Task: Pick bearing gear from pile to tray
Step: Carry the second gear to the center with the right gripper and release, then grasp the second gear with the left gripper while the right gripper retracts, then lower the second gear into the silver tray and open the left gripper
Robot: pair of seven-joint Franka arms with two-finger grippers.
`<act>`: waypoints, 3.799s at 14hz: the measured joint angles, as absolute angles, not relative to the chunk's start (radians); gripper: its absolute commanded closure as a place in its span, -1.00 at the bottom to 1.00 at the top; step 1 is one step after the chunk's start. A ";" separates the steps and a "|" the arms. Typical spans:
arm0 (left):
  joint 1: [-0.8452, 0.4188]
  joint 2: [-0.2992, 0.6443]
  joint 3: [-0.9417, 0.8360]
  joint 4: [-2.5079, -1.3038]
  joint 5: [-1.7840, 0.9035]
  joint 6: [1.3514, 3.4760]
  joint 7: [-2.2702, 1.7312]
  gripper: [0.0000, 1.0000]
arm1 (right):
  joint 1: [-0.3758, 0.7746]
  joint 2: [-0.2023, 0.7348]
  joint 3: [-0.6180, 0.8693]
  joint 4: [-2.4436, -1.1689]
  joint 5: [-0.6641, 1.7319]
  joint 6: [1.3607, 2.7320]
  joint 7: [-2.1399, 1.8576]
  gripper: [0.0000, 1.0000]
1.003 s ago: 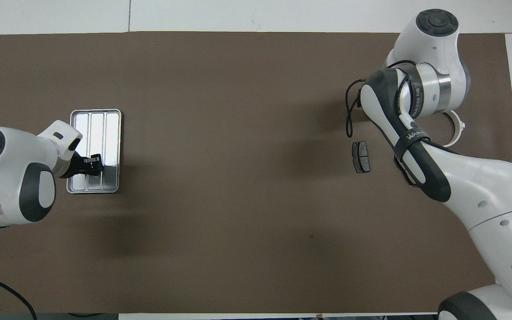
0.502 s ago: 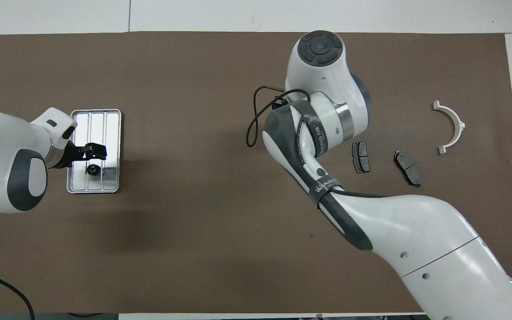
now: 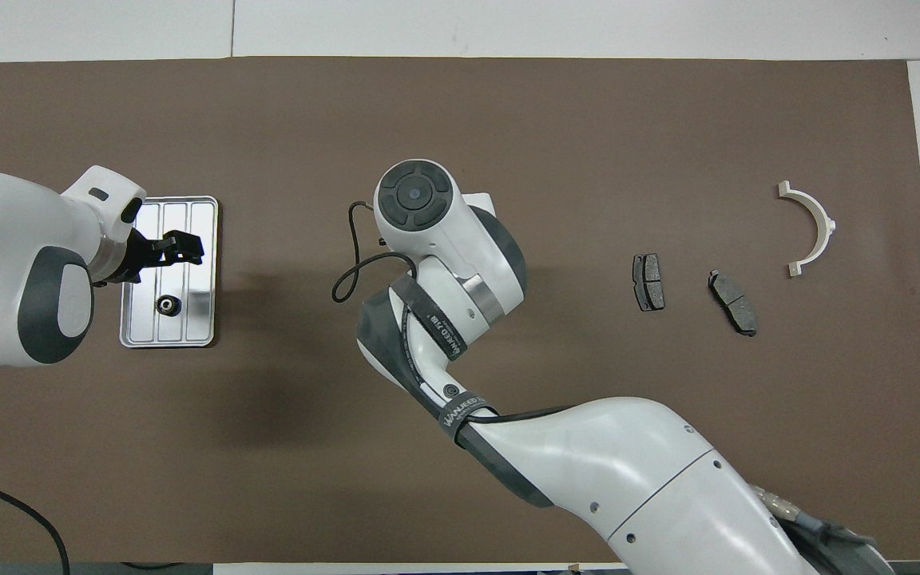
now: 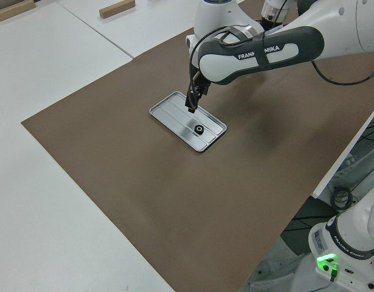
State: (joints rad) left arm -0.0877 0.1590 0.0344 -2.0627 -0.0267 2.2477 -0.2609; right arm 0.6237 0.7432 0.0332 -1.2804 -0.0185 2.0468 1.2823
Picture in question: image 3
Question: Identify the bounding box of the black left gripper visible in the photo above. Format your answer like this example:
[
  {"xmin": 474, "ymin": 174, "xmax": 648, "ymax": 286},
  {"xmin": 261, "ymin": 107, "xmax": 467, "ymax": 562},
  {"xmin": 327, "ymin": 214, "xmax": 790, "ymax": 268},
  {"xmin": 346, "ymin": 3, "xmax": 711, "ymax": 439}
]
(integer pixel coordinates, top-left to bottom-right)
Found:
[{"xmin": 92, "ymin": 227, "xmax": 204, "ymax": 285}]

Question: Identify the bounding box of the short dark brake pad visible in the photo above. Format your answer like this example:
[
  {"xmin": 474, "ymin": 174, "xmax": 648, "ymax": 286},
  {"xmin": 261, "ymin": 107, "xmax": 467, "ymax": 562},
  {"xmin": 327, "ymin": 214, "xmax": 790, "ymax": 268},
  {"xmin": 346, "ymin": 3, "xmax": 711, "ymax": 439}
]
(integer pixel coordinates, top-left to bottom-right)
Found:
[{"xmin": 632, "ymin": 253, "xmax": 667, "ymax": 312}]

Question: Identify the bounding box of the long dark brake pad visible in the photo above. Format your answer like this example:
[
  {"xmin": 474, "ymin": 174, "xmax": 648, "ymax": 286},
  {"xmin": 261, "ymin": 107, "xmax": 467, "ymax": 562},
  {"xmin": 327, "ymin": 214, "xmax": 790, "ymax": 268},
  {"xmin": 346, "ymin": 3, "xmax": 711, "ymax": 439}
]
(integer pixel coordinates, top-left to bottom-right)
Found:
[{"xmin": 707, "ymin": 270, "xmax": 758, "ymax": 337}]

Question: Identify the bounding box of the silver metal tray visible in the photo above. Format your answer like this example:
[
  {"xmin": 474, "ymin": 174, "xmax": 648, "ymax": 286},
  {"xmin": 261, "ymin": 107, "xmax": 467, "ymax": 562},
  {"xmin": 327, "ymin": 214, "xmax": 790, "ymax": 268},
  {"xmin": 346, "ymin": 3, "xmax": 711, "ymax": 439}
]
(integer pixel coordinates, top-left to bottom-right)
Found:
[{"xmin": 119, "ymin": 196, "xmax": 220, "ymax": 349}]

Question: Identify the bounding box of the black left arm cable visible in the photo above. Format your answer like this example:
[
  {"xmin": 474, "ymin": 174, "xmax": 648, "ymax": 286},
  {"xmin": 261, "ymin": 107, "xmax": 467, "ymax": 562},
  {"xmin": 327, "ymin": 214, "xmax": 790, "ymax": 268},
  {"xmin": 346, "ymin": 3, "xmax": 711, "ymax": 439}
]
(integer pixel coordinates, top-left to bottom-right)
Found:
[{"xmin": 0, "ymin": 472, "xmax": 71, "ymax": 575}]

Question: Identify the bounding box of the white half-ring bracket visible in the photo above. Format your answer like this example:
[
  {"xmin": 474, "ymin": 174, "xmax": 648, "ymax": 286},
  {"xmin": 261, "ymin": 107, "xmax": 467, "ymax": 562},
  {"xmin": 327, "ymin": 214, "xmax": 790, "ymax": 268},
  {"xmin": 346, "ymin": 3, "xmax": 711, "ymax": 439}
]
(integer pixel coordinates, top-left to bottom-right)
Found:
[{"xmin": 777, "ymin": 181, "xmax": 838, "ymax": 278}]

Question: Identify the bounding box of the brown table mat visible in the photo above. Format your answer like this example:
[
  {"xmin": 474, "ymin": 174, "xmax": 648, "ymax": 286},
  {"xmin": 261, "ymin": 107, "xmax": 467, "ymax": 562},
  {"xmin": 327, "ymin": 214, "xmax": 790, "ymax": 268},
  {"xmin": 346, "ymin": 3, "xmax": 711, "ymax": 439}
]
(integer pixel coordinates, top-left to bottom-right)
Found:
[{"xmin": 0, "ymin": 57, "xmax": 920, "ymax": 565}]

